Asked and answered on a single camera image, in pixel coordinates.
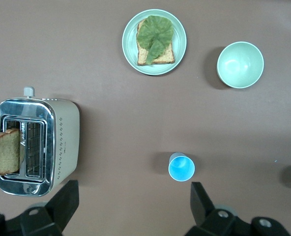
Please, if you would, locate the beige chrome two-slot toaster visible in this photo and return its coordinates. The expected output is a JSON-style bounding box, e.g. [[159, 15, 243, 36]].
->
[[0, 86, 81, 198]]

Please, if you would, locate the square toast slice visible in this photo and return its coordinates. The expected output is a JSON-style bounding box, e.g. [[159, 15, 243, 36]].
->
[[136, 19, 176, 66]]

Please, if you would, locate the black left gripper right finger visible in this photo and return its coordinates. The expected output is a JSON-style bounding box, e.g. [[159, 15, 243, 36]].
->
[[184, 181, 291, 236]]

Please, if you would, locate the green lettuce leaf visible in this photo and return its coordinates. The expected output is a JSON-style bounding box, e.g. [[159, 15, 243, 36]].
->
[[137, 15, 175, 65]]

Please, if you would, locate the blue plastic cup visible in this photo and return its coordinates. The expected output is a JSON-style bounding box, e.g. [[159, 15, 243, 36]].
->
[[168, 152, 196, 182]]

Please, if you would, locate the pale green bowl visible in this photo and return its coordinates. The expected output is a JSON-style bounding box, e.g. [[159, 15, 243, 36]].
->
[[216, 41, 264, 89]]

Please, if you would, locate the pale green plate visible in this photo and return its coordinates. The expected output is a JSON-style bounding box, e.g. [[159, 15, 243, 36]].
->
[[122, 9, 187, 76]]

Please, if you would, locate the brown table cover sheet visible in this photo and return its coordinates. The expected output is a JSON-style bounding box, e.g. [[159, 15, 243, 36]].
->
[[0, 0, 291, 236]]

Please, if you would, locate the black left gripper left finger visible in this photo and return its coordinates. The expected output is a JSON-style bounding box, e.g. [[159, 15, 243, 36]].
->
[[0, 179, 80, 236]]

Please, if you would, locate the brown bread slice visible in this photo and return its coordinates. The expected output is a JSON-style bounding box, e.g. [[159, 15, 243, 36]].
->
[[0, 127, 25, 176]]

